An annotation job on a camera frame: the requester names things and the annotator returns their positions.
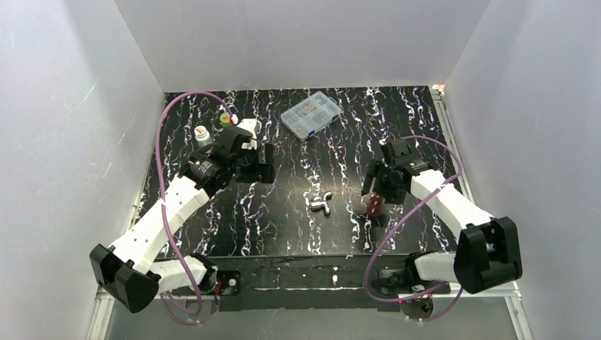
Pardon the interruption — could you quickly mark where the red weekly pill organizer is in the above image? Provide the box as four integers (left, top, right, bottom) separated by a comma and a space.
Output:
365, 193, 385, 218

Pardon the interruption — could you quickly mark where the white pill bottle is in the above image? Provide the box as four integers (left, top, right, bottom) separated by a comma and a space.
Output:
194, 125, 213, 148

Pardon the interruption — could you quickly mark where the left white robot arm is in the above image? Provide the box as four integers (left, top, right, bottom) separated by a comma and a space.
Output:
89, 118, 275, 313

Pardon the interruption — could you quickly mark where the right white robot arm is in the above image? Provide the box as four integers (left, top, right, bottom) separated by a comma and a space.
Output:
361, 138, 523, 295

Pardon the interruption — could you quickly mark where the green capped dark bottle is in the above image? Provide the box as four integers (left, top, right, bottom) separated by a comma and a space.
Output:
219, 112, 234, 128

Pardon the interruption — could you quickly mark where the chrome metal faucet fitting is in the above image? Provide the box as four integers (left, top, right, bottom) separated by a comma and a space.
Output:
304, 191, 333, 217

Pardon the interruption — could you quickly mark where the clear plastic compartment box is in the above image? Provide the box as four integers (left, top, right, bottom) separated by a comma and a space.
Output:
281, 91, 342, 141

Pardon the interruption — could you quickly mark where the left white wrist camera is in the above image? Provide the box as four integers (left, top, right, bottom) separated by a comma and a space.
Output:
230, 115, 262, 151

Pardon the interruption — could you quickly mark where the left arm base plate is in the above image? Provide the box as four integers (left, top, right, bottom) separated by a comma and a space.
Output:
199, 270, 242, 314

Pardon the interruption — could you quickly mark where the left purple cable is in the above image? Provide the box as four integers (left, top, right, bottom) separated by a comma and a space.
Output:
154, 91, 236, 327

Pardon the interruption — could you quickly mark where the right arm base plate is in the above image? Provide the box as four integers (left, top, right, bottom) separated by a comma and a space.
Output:
371, 269, 451, 322

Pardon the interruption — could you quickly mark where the aluminium frame rail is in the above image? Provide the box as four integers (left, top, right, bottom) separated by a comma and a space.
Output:
86, 86, 534, 340

